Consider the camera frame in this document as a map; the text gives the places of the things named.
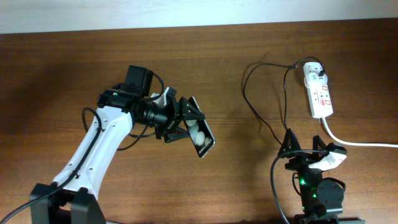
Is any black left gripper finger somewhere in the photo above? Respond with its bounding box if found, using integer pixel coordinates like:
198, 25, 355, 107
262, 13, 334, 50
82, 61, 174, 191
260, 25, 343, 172
164, 126, 190, 143
179, 96, 205, 121

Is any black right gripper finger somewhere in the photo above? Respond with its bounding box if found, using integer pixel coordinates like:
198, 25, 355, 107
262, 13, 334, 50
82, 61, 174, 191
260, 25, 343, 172
312, 135, 326, 153
277, 129, 302, 157

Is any black smartphone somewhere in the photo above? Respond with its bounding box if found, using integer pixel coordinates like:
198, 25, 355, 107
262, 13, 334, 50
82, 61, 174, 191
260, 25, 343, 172
183, 99, 216, 158

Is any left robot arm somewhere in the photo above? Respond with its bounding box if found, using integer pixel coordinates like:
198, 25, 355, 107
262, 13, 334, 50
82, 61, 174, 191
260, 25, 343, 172
30, 65, 215, 223

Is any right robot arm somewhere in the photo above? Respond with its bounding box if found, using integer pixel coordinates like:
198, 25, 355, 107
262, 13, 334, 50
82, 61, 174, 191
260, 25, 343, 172
271, 129, 366, 224

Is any white usb charger adapter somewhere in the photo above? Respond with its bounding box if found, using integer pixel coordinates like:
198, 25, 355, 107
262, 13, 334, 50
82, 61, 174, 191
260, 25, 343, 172
303, 62, 328, 88

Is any white power strip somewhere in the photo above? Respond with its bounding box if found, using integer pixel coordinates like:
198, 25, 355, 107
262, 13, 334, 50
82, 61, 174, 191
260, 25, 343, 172
303, 62, 334, 119

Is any white power strip cord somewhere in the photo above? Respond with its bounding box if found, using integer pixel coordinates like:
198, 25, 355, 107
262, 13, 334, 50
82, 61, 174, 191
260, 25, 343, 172
320, 116, 398, 148

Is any black charging cable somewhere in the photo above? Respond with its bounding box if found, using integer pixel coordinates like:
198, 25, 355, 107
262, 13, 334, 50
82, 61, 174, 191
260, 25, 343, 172
241, 56, 326, 146

